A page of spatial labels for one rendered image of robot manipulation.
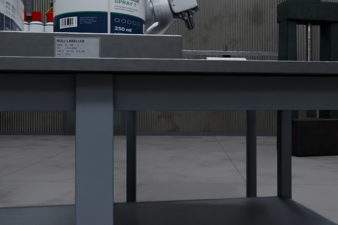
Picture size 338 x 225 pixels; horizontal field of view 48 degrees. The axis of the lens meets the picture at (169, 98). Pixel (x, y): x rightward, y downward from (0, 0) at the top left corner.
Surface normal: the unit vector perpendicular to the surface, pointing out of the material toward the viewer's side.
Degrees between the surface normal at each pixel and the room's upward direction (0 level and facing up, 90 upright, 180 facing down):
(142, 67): 90
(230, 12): 90
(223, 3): 90
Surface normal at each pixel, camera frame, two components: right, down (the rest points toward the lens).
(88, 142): 0.14, 0.00
